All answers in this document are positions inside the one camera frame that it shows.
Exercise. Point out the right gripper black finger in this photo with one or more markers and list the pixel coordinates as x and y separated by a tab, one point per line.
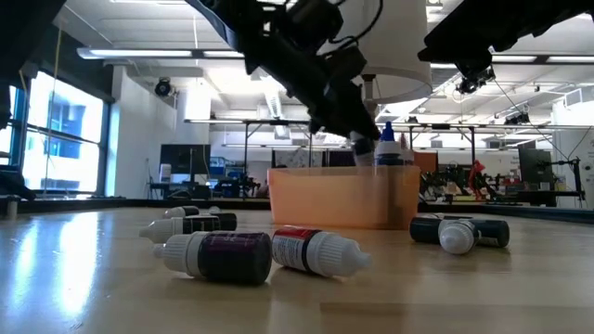
459	39

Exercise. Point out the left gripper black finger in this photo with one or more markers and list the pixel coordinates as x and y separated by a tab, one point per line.
355	120
320	120

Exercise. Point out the large blue food coloring bottle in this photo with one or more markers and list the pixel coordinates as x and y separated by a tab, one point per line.
389	153

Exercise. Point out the orange translucent plastic bin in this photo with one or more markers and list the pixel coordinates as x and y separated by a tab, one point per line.
343	199

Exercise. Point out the small red-banded white-label bottle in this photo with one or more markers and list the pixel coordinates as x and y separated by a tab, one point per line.
320	253

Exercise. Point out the small black white-capped bottle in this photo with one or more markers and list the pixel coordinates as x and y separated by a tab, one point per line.
228	222
181	226
181	212

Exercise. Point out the small red food coloring bottle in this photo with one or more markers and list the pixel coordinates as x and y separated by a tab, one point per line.
458	236

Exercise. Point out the small purple food coloring bottle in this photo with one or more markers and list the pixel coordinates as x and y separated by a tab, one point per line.
232	257

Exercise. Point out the long ceiling light strip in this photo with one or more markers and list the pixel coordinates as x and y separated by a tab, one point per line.
533	58
139	54

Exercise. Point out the white shade table lamp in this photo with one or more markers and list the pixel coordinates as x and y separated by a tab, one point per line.
399	46

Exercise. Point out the black monitor on stand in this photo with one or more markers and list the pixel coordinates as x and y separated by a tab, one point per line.
536	164

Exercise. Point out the large blue-framed window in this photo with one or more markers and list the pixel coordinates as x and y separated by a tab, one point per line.
65	139

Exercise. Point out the black ceiling camera rig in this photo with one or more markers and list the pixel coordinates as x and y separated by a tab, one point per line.
475	83

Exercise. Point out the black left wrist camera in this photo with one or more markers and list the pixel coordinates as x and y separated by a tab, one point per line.
315	21

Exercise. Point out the round black ceiling camera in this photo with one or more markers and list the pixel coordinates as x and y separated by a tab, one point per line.
162	87

